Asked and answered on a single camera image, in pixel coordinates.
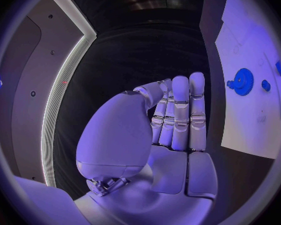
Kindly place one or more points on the blue block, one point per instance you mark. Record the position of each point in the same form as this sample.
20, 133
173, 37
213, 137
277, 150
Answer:
279, 68

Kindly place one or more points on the white task board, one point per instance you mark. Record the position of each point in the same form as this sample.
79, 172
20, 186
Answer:
250, 101

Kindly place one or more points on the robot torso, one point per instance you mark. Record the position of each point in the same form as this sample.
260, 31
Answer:
37, 90

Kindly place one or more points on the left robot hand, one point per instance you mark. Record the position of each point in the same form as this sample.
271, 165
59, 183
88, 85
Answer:
121, 135

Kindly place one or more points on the blue peg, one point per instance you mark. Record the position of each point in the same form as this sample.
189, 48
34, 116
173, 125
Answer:
266, 85

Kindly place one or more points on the blue gear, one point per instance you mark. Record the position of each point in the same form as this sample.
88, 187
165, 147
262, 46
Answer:
241, 81

